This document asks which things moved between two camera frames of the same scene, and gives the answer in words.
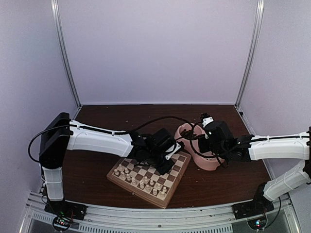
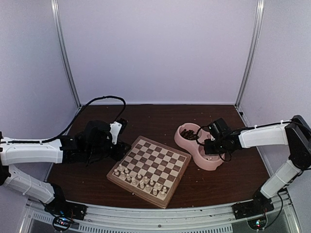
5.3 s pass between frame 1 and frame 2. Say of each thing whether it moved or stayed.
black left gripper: moved
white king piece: stayed
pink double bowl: stayed
